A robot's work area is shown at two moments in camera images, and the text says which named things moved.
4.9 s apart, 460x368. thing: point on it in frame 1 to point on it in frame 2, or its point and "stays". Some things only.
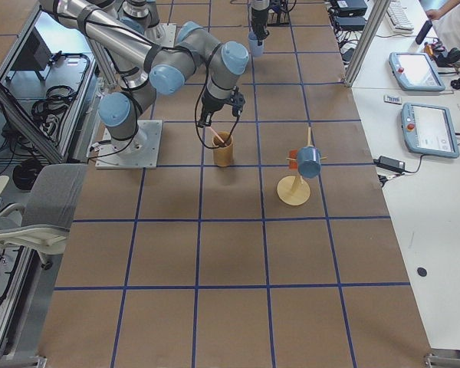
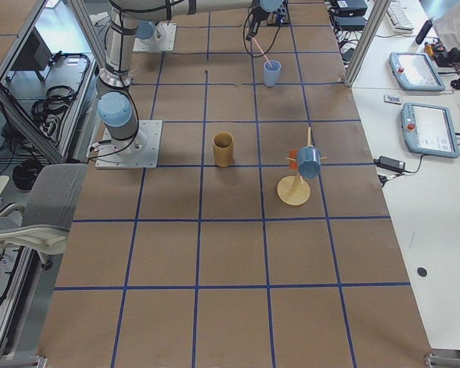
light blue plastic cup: (257, 50) to (271, 72)
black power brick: (390, 163) stays
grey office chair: (44, 224) stays
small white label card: (392, 99) stays
